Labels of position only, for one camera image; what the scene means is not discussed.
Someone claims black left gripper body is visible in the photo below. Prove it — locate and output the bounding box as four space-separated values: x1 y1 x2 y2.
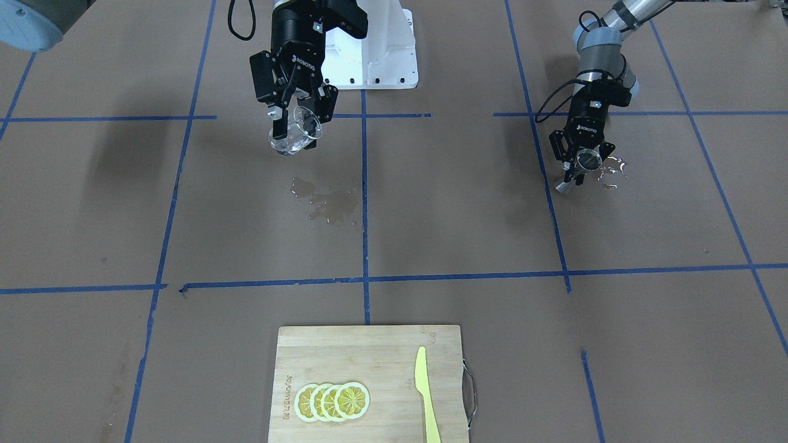
565 79 632 153

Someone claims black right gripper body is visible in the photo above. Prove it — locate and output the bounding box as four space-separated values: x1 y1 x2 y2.
271 1 369 97

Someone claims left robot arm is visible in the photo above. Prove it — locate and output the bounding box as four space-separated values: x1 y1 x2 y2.
549 1 673 193

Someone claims wooden cutting board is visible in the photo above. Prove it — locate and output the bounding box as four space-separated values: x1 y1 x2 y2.
267 325 470 442

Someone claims yellow plastic knife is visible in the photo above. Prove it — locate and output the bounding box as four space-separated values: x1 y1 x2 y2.
414 346 441 442

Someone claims lemon slice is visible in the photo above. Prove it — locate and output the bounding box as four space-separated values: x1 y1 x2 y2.
295 383 318 423
309 383 332 421
321 385 345 423

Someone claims lemon slice nearest knife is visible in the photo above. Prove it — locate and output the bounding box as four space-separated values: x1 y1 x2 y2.
334 381 371 420

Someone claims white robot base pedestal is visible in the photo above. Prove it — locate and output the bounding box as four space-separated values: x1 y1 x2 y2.
321 1 419 90

